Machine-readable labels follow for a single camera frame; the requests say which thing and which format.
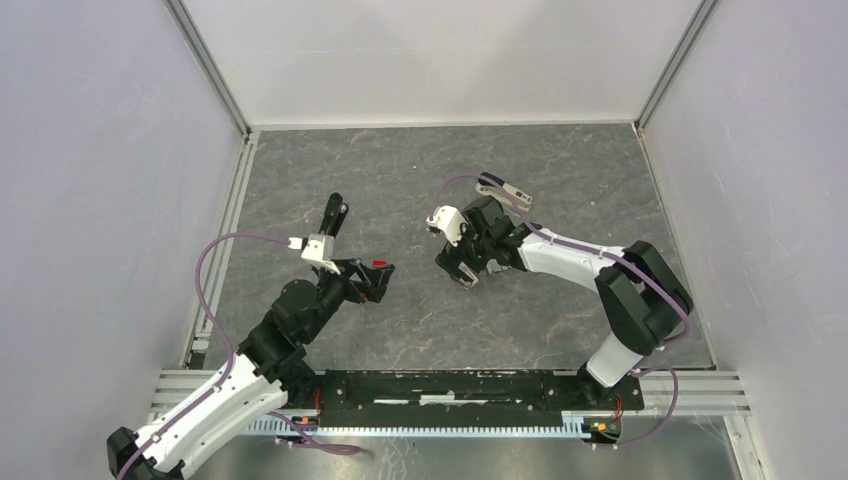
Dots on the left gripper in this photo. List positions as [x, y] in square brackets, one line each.
[367, 288]

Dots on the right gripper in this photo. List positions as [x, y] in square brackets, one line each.
[455, 255]

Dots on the red white staple box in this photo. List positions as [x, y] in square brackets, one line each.
[467, 280]

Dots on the staple tray box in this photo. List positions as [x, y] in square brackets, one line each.
[494, 267]

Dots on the black stapler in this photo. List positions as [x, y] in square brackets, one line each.
[334, 215]

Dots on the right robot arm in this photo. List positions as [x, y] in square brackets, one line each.
[645, 303]

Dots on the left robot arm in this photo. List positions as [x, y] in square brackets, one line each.
[267, 370]

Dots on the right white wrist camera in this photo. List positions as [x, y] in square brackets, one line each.
[448, 221]

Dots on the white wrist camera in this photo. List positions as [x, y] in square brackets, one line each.
[448, 221]
[316, 250]

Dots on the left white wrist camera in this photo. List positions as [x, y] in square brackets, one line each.
[316, 250]

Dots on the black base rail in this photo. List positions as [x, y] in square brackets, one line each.
[467, 398]

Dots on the white cable duct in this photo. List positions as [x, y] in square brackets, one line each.
[567, 427]

